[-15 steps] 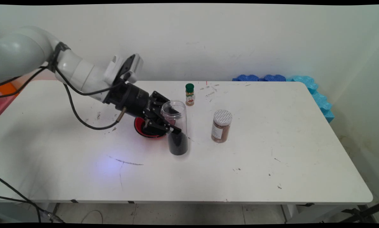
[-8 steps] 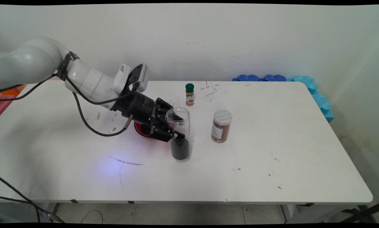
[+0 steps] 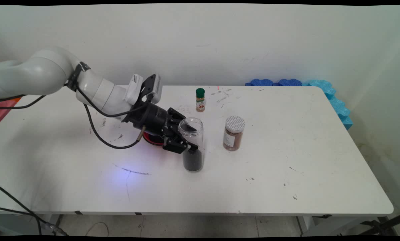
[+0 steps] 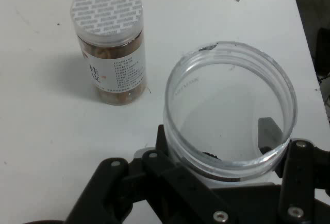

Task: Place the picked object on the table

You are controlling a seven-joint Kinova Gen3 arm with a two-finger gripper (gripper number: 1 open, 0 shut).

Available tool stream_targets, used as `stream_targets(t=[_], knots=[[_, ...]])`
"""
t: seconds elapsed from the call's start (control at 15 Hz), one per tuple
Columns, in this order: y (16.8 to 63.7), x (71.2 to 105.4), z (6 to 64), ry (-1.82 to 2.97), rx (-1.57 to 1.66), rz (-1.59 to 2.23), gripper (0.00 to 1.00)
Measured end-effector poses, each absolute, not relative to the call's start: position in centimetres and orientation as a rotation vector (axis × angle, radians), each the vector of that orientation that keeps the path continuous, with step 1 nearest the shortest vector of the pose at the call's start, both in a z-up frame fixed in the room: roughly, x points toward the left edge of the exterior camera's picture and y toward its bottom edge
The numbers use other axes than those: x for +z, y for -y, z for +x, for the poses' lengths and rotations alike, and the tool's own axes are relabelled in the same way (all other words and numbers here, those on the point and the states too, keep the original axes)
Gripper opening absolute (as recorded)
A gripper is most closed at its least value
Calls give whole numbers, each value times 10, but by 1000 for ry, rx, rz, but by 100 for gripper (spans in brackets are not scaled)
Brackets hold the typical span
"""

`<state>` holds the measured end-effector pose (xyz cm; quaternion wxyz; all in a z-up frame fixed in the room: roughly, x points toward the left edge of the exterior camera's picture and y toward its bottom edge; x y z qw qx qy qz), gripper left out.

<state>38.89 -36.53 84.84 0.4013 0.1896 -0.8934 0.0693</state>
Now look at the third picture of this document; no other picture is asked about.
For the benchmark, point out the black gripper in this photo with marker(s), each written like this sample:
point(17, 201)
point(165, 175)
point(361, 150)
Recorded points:
point(153, 117)

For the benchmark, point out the clear jar with black seeds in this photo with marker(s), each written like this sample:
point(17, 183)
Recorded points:
point(192, 160)

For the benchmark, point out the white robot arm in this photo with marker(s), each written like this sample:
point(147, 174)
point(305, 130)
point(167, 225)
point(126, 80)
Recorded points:
point(42, 73)

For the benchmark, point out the red bowl with black seeds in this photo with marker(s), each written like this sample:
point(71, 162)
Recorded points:
point(153, 142)

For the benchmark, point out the small spice bottle green cap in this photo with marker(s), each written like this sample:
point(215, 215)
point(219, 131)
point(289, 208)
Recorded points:
point(200, 102)

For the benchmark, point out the brown spice jar patterned lid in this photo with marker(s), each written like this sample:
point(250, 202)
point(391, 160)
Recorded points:
point(233, 137)

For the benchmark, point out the dark blue foam piece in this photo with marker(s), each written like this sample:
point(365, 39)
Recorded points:
point(260, 82)
point(289, 82)

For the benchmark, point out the white table leg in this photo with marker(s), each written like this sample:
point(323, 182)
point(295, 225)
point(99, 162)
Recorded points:
point(54, 222)
point(306, 224)

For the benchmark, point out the light blue foam piece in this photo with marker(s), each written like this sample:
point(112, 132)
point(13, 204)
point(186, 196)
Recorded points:
point(335, 100)

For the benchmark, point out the long black tape strip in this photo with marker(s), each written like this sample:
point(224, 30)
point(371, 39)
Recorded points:
point(322, 216)

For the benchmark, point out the pink box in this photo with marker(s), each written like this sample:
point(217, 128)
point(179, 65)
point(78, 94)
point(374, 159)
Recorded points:
point(2, 115)

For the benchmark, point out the black stand leg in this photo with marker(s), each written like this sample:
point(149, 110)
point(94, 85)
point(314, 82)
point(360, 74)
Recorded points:
point(384, 223)

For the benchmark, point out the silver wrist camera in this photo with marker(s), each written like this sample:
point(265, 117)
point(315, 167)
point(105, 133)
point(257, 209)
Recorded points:
point(156, 87)

